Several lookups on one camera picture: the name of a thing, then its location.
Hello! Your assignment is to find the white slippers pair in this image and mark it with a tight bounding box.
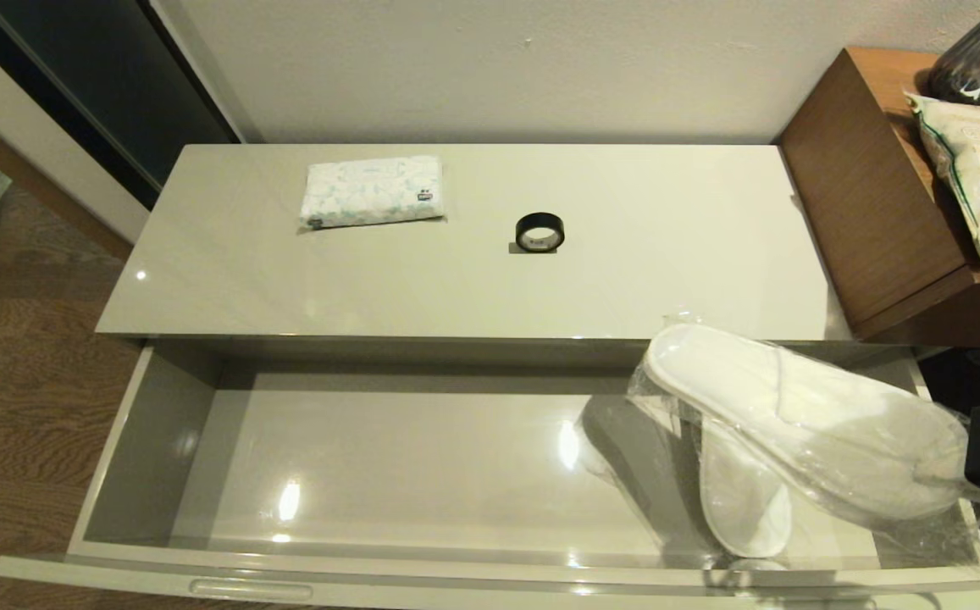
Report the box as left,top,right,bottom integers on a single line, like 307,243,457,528
579,313,980,581

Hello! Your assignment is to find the black tape roll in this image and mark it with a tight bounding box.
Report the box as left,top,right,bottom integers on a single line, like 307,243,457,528
514,212,565,252

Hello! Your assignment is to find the grey cabinet drawer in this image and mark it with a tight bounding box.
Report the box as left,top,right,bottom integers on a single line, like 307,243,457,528
0,339,980,610

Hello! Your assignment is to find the single white bagged slipper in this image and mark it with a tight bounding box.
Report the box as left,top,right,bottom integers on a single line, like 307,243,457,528
697,419,794,560

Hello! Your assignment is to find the brown wooden side cabinet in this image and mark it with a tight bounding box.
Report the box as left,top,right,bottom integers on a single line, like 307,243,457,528
778,47,980,348

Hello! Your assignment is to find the grey glossy cabinet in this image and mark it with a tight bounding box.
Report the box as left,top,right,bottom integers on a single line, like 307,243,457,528
93,142,918,378

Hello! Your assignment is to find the white blue tissue pack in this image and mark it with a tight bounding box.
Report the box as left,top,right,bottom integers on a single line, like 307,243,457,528
299,154,446,231

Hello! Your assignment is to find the dark door panel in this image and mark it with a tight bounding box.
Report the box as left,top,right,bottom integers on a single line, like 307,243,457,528
0,0,243,211

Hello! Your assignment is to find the brown wooden door trim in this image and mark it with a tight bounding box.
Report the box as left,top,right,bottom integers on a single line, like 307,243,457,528
0,89,135,262

